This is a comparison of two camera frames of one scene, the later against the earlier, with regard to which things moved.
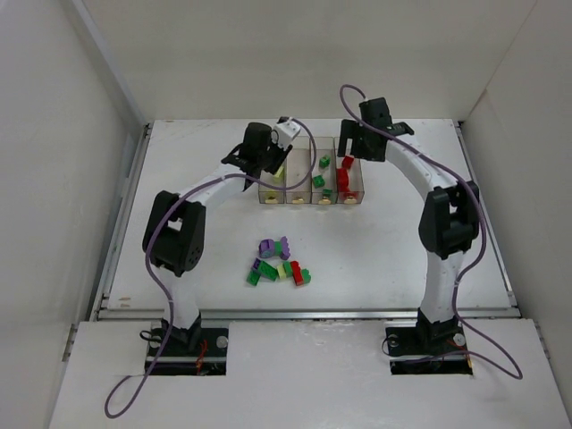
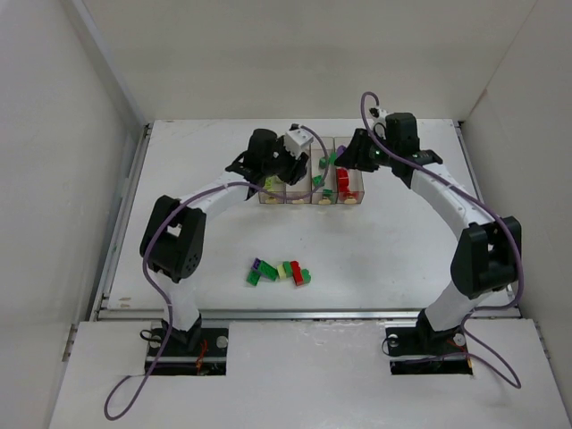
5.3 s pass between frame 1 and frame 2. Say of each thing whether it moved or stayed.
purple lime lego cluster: moved
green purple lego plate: stayed
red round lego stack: stayed
